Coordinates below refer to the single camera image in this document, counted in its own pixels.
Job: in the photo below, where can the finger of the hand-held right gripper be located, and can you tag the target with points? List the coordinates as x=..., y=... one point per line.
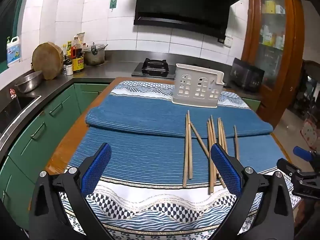
x=302, y=153
x=290, y=168

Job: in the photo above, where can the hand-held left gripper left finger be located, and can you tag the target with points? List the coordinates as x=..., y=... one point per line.
x=97, y=170

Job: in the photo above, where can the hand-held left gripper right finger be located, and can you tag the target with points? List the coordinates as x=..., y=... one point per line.
x=225, y=170

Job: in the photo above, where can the pile of wooden chopsticks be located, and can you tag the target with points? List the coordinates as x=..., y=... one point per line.
x=190, y=155

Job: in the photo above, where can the white plastic utensil holder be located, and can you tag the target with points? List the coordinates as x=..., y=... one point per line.
x=190, y=71

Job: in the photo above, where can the pink spotted mat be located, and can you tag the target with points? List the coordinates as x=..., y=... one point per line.
x=308, y=132

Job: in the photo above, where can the blue patterned tablecloth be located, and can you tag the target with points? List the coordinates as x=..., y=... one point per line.
x=160, y=205

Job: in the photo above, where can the green kitchen cabinets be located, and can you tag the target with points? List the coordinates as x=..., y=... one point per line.
x=32, y=135

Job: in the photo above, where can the folded blue cloth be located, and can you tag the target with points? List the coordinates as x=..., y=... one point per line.
x=150, y=115

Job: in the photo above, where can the black countertop appliance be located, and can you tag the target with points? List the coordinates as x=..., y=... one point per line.
x=246, y=76

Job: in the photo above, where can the wooden glass door cabinet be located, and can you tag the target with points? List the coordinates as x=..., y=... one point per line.
x=292, y=55

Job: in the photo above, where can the stainless steel sink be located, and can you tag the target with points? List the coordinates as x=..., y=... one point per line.
x=15, y=112

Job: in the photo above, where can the small white shaker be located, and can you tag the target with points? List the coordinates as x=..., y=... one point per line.
x=69, y=70

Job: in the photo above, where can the metal bowl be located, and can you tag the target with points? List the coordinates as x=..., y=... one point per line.
x=28, y=81

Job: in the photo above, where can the metal cooking pot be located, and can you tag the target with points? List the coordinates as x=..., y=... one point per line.
x=94, y=56

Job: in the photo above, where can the black gas stove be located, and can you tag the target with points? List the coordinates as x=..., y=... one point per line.
x=153, y=66

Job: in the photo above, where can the round wooden chopping block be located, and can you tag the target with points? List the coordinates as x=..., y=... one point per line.
x=46, y=61

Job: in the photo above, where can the yellow cap bottle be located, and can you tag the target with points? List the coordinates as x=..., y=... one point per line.
x=65, y=51

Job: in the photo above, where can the plastic food packet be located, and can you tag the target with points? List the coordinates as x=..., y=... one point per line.
x=80, y=38

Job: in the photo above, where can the white detergent bottle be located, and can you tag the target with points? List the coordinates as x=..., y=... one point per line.
x=13, y=53

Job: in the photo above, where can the assorted small boxes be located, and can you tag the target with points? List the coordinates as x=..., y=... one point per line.
x=271, y=7

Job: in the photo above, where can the black range hood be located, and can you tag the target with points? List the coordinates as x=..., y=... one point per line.
x=185, y=2

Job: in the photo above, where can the dark green framed window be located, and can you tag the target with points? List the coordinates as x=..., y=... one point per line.
x=10, y=17

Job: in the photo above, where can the white wall socket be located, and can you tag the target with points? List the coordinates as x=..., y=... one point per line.
x=228, y=41

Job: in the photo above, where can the green wall sticker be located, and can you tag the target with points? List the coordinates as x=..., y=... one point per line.
x=113, y=3

